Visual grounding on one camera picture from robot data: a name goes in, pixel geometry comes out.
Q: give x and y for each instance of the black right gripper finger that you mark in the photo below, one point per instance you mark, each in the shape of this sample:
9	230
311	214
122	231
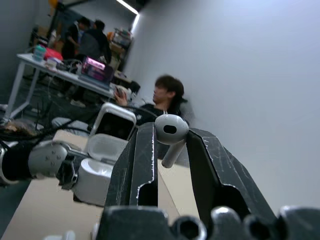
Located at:
210	160

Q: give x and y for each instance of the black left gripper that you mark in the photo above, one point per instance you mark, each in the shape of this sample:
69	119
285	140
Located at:
67	170

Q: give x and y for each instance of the white earbud charging case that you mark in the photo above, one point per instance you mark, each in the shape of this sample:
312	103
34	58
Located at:
96	172

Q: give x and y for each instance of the white earbud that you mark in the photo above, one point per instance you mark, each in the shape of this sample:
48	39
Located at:
172	130

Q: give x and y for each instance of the seated person in black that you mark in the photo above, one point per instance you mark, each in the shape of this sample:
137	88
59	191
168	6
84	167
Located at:
167	95

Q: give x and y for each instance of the open laptop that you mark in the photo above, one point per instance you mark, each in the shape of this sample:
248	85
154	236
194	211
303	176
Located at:
96	72

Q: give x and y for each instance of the white table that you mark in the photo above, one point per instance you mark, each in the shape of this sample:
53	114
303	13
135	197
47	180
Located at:
62	75

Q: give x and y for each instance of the storage shelf with items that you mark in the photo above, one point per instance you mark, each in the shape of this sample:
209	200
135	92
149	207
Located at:
120	42

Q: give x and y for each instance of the standing person in grey hoodie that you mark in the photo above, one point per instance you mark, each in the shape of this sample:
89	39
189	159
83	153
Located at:
93	42

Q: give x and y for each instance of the red box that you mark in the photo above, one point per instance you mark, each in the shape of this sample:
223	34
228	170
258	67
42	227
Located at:
53	54

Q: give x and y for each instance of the standing person in black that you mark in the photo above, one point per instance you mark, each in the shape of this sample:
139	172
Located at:
73	37

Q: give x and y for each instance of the teal stacked containers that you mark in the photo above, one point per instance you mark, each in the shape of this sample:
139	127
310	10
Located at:
38	52

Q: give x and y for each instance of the ceiling light strip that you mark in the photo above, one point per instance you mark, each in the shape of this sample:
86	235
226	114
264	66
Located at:
128	7

